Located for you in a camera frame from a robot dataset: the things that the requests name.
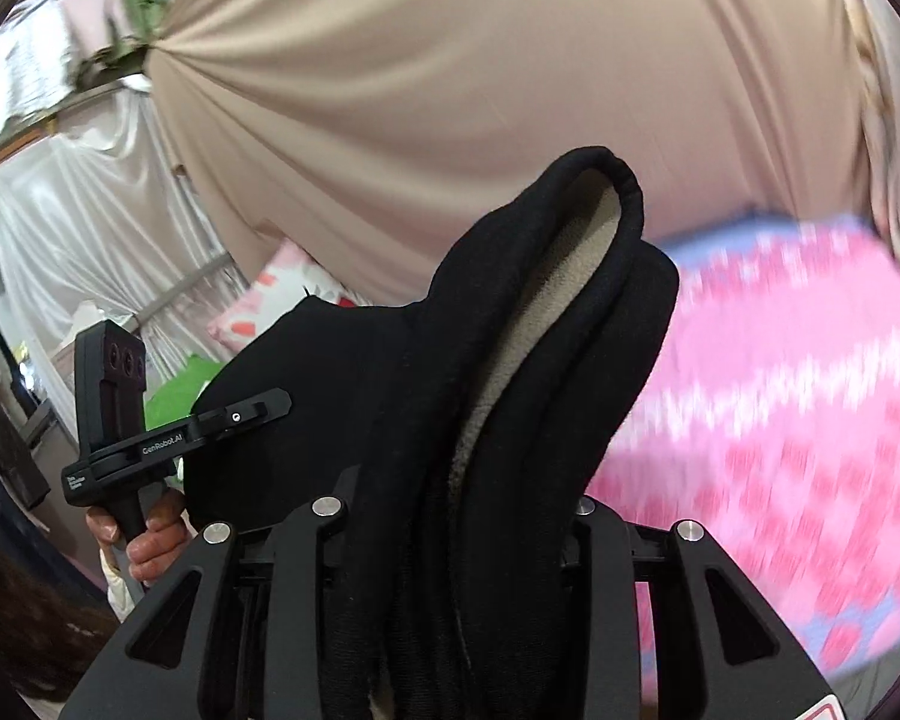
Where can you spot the green round pillow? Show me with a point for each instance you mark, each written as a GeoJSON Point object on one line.
{"type": "Point", "coordinates": [173, 399]}

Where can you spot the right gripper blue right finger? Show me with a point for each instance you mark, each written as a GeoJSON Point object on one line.
{"type": "Point", "coordinates": [721, 651]}

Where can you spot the silver satin curtain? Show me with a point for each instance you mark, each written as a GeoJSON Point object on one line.
{"type": "Point", "coordinates": [94, 225]}

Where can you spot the left hand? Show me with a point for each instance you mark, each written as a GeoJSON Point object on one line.
{"type": "Point", "coordinates": [152, 553]}

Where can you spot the white cat face pillow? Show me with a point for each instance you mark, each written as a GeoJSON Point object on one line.
{"type": "Point", "coordinates": [287, 279]}

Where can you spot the black fleece-lined pants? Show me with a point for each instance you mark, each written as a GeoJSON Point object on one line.
{"type": "Point", "coordinates": [474, 420]}

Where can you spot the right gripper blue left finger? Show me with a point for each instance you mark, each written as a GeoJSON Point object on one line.
{"type": "Point", "coordinates": [239, 628]}

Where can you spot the beige curtain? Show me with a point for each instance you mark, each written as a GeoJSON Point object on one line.
{"type": "Point", "coordinates": [373, 133]}

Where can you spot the pink rose bed sheet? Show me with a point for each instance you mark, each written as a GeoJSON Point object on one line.
{"type": "Point", "coordinates": [773, 418]}

